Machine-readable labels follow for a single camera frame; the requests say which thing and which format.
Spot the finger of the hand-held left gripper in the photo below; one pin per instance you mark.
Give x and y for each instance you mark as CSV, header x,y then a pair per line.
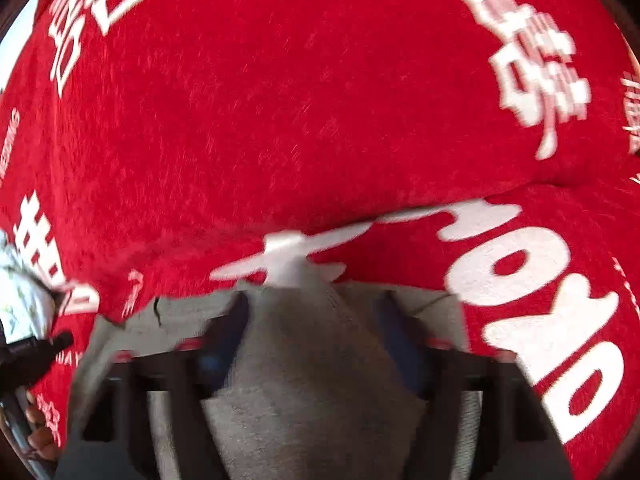
x,y
52,344

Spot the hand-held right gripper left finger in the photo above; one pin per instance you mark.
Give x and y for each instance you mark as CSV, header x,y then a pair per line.
x,y
222,345

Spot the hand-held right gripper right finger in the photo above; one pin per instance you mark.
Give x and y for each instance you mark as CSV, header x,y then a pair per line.
x,y
400,347

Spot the grey knit sweater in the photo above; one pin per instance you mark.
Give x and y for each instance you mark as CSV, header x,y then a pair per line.
x,y
300,385

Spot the person's left hand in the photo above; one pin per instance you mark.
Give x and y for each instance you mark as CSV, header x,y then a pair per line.
x,y
42,427

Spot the white floral cloth bundle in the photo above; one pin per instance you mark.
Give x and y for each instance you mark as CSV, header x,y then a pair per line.
x,y
20,290

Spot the red printed blanket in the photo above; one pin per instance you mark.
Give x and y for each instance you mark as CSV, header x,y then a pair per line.
x,y
300,110

